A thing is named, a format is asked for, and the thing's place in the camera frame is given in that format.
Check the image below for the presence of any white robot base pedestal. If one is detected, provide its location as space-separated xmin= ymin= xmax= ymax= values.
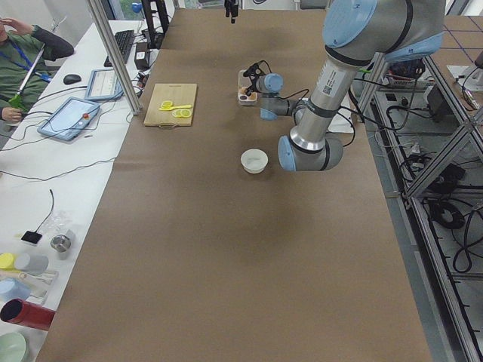
xmin=328 ymin=109 xmax=354 ymax=133

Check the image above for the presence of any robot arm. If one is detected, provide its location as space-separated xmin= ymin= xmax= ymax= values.
xmin=244 ymin=0 xmax=446 ymax=171

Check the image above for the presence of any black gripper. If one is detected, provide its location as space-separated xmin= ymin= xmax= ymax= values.
xmin=224 ymin=0 xmax=260 ymax=97

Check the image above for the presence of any black power adapter box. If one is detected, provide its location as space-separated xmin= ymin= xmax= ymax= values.
xmin=134 ymin=42 xmax=150 ymax=70

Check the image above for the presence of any teach pendant far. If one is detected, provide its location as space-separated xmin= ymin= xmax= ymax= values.
xmin=85 ymin=68 xmax=123 ymax=101

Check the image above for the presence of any seated person green shirt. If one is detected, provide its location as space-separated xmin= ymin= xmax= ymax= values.
xmin=1 ymin=17 xmax=74 ymax=123

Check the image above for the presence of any red cylinder bottle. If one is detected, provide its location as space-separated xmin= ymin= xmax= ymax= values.
xmin=1 ymin=299 xmax=56 ymax=331

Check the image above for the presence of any teach pendant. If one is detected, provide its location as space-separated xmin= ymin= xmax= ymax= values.
xmin=37 ymin=97 xmax=100 ymax=141
xmin=85 ymin=68 xmax=123 ymax=101

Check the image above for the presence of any yellow cup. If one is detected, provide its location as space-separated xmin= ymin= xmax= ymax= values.
xmin=0 ymin=253 xmax=17 ymax=271

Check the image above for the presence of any grey cup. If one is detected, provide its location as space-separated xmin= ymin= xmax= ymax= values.
xmin=14 ymin=253 xmax=49 ymax=275

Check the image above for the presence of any black computer mouse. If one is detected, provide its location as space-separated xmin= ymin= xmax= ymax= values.
xmin=63 ymin=74 xmax=82 ymax=85

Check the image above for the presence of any lemon slice lower left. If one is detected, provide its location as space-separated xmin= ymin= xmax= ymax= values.
xmin=171 ymin=109 xmax=192 ymax=118

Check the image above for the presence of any teach pendant near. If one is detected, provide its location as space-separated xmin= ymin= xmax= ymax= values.
xmin=37 ymin=97 xmax=100 ymax=141

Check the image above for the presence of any wooden cutting board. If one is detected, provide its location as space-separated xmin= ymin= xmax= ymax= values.
xmin=143 ymin=83 xmax=198 ymax=127

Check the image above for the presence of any light blue cup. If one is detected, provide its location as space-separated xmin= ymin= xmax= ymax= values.
xmin=0 ymin=278 xmax=31 ymax=302

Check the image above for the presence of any white round bowl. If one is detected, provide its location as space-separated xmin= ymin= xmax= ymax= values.
xmin=241 ymin=149 xmax=269 ymax=174

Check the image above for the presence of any green bowl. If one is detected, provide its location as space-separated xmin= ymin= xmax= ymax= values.
xmin=0 ymin=332 xmax=28 ymax=362

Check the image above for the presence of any small black square pad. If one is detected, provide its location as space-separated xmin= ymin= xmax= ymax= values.
xmin=20 ymin=231 xmax=43 ymax=246

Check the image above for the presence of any black keyboard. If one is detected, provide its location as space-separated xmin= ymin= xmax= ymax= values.
xmin=114 ymin=30 xmax=135 ymax=64

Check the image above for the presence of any clear plastic egg box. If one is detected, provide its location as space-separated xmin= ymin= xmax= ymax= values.
xmin=237 ymin=69 xmax=258 ymax=106

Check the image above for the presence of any metal cylinder part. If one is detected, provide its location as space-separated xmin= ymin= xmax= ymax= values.
xmin=50 ymin=229 xmax=75 ymax=260

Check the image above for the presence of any aluminium frame post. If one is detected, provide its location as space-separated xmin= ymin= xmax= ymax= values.
xmin=86 ymin=0 xmax=142 ymax=115

